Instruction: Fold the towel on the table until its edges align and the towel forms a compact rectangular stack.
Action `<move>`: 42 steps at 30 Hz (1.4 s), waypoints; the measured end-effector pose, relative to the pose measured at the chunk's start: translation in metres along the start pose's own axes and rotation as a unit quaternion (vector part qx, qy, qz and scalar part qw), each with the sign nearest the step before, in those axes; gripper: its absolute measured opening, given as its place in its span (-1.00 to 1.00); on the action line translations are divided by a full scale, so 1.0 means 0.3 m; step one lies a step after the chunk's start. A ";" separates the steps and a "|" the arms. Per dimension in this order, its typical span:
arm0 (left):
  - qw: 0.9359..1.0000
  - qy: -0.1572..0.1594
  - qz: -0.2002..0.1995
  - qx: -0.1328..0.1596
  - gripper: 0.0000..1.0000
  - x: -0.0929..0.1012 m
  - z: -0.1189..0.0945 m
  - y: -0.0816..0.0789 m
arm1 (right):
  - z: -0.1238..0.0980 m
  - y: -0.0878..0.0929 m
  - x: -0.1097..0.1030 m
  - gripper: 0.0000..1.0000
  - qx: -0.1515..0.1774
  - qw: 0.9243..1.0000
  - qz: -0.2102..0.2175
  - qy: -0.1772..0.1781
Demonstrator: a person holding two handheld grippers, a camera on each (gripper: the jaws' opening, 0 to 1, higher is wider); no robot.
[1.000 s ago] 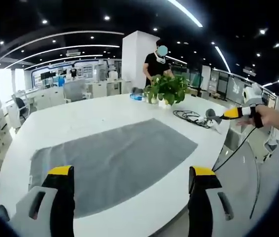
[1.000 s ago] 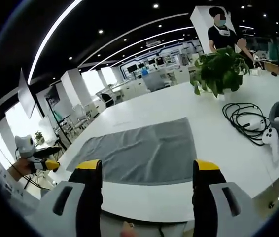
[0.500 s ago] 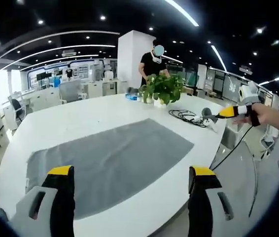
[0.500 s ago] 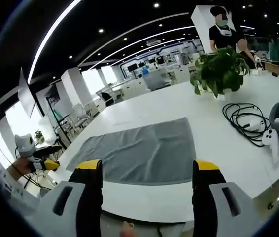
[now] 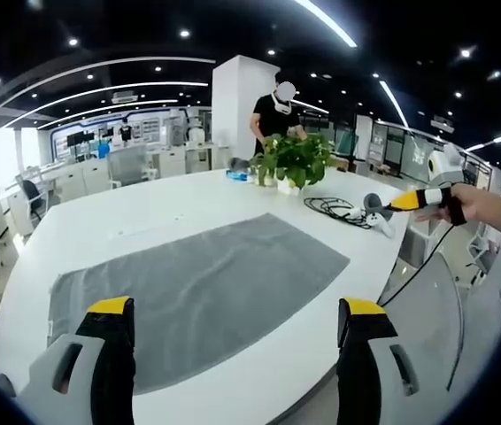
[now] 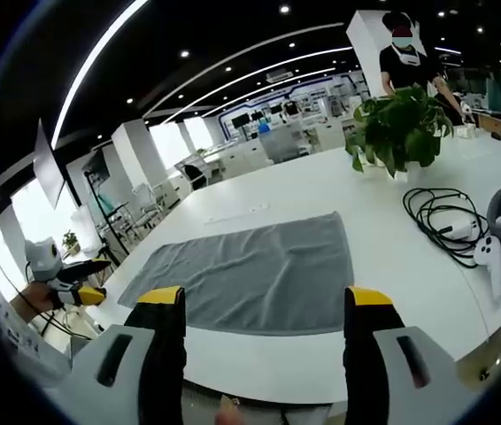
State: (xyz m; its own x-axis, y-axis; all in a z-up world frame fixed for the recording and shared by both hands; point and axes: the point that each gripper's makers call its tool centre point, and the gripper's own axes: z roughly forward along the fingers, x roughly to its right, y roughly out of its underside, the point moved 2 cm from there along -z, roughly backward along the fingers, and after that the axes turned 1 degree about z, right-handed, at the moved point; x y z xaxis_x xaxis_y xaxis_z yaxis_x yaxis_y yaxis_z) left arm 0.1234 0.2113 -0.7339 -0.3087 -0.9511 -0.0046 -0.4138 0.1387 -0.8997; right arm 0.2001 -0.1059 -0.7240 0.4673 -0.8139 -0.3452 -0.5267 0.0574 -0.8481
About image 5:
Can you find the grey translucent chair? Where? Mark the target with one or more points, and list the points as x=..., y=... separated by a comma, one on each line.
x=432, y=310

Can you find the white office desk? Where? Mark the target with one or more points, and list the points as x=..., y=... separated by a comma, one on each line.
x=80, y=177

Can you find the grey mesh office chair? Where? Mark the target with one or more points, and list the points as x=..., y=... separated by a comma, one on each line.
x=128, y=166

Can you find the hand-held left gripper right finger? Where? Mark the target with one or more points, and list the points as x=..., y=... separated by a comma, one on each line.
x=361, y=354

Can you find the blue tissue pack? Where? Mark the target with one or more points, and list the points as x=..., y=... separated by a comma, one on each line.
x=238, y=175

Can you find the black office chair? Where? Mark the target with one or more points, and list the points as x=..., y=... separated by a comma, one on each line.
x=33, y=195

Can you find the person's grey printed shirt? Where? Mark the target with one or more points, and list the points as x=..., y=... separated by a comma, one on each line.
x=498, y=301

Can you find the person's right hand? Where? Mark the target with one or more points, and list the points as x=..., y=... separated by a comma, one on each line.
x=476, y=201

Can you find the green potted plant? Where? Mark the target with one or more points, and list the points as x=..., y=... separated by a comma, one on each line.
x=295, y=159

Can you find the white handheld controller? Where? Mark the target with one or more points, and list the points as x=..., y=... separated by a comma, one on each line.
x=381, y=221

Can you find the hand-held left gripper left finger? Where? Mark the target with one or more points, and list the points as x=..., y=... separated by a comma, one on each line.
x=100, y=354

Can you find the white table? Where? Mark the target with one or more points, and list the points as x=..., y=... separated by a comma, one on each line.
x=144, y=212

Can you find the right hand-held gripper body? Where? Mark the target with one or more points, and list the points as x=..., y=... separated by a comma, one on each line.
x=443, y=166

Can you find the white power adapter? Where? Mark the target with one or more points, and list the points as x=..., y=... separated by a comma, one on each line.
x=356, y=213

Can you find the grey towel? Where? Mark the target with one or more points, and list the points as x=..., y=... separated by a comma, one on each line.
x=197, y=283

